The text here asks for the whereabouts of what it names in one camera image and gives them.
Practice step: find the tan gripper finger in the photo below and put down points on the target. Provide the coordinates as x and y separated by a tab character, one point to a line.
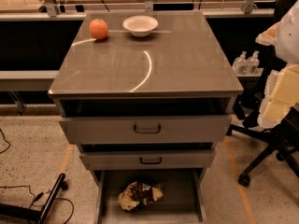
280	94
269	36

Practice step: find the brown chip bag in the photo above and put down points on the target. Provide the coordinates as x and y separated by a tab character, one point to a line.
138	195

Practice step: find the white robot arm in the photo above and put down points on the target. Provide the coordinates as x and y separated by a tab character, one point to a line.
287	46

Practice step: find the grey drawer cabinet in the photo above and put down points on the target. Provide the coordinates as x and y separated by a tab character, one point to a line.
177	70

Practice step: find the top grey drawer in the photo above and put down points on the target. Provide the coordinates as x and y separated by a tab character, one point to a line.
175	129

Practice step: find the grey drawer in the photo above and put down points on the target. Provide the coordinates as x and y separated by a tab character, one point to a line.
175	129
129	160

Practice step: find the middle grey drawer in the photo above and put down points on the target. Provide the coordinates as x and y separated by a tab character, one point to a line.
129	160

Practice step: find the open bottom drawer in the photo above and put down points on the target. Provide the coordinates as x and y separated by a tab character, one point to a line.
170	196

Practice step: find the right clear sanitizer bottle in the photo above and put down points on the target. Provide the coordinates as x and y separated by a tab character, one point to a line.
252	62

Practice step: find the black office chair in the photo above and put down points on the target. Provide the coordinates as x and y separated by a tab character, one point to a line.
284	138

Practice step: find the white bowl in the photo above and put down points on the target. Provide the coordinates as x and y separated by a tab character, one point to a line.
140	26

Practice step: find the orange fruit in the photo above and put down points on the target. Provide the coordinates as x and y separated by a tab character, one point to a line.
98	29

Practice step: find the black top drawer handle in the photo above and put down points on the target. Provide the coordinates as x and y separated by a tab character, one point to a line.
147	130

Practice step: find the black drawer handle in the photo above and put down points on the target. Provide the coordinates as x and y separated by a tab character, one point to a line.
153	161
147	130

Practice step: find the black middle drawer handle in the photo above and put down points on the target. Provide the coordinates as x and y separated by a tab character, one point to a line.
153	161

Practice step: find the grey bench rail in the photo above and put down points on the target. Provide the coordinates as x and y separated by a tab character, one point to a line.
26	80

